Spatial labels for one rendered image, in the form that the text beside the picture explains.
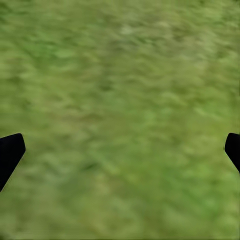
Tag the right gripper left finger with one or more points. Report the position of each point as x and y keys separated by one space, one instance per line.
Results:
x=12 y=148

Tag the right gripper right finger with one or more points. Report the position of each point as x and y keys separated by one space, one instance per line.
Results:
x=232 y=148

